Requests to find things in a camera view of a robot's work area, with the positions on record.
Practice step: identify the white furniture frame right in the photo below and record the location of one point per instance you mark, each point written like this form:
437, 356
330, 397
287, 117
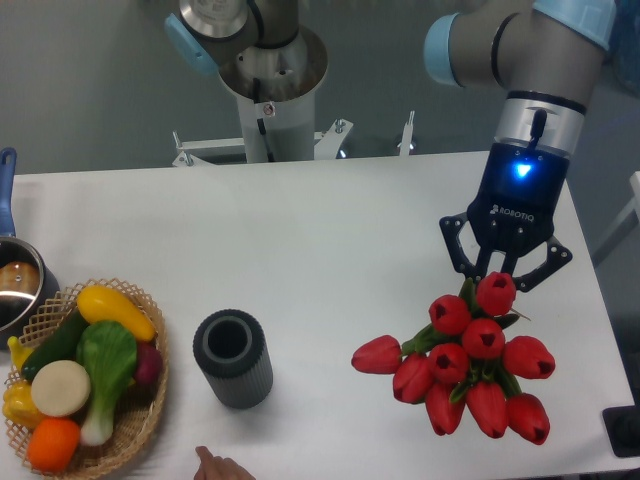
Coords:
620, 227

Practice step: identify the green bok choy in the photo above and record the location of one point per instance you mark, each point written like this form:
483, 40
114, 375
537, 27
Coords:
108, 353

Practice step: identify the round beige bun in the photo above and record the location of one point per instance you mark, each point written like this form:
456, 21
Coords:
60, 388

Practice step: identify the blue plastic bag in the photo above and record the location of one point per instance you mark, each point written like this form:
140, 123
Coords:
624, 45

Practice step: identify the person's hand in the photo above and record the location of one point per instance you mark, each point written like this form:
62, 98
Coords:
218, 468

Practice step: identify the purple red radish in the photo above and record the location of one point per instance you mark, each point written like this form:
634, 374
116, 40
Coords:
149, 365

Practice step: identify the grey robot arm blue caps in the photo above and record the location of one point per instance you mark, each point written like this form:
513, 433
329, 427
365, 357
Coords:
547, 56

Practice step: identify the yellow squash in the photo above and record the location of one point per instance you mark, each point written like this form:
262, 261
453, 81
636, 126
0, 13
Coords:
100, 303

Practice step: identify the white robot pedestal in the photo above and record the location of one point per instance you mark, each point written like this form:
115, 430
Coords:
278, 85

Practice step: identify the dark grey ribbed vase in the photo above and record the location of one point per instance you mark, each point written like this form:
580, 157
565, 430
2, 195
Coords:
230, 349

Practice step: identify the red tulip bouquet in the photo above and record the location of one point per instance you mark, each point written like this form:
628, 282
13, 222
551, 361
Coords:
462, 361

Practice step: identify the yellow bell pepper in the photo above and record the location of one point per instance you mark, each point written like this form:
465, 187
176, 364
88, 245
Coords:
19, 407

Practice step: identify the orange fruit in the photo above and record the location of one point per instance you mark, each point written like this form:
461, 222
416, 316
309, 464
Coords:
53, 444

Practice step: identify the blue handled saucepan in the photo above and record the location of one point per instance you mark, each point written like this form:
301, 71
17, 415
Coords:
26, 281

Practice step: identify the white metal base frame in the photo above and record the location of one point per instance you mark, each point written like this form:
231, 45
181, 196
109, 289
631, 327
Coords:
298, 143

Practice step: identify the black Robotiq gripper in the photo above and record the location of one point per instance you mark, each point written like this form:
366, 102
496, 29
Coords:
512, 213

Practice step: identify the green cucumber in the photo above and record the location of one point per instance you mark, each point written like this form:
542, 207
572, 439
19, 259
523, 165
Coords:
60, 345

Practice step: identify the black device at table edge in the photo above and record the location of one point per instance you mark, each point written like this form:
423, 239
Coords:
622, 426

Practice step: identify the woven wicker basket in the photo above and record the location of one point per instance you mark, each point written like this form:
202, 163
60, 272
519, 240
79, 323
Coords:
137, 413

